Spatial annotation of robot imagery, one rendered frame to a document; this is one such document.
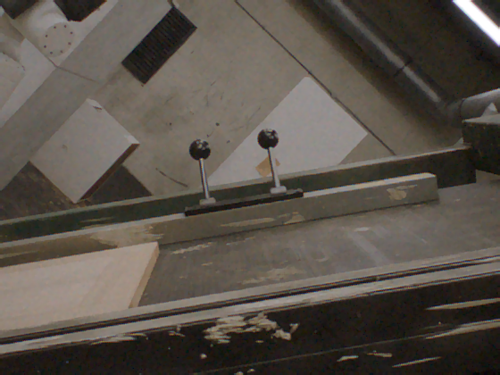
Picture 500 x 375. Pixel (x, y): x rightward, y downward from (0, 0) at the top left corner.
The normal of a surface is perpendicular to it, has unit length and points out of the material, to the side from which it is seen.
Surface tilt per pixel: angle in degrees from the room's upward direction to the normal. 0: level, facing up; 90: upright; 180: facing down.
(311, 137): 90
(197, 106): 90
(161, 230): 90
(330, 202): 90
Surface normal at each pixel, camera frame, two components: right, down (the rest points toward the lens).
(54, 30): 0.68, 0.58
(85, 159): -0.04, 0.06
